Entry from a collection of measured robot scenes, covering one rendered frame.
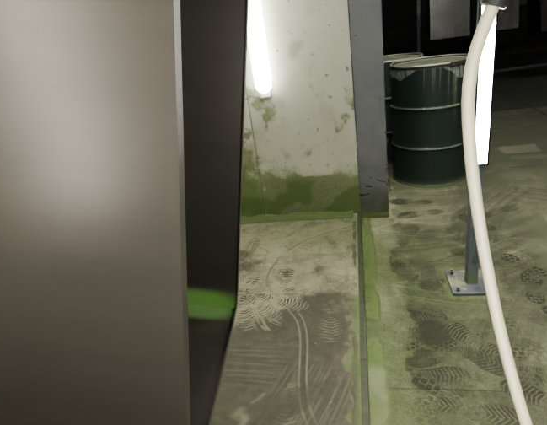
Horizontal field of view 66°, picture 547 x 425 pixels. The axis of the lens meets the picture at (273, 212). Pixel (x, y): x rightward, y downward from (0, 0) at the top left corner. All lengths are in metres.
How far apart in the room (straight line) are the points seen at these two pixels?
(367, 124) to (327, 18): 0.65
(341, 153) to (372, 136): 0.21
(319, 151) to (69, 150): 2.28
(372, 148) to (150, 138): 2.30
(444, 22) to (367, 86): 4.92
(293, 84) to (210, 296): 1.65
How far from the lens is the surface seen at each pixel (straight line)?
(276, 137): 2.74
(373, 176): 2.78
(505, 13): 7.76
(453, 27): 7.49
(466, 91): 0.60
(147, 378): 0.70
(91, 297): 0.63
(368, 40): 2.62
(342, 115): 2.67
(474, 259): 2.15
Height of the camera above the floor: 1.23
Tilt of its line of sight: 23 degrees down
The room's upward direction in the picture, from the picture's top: 9 degrees counter-clockwise
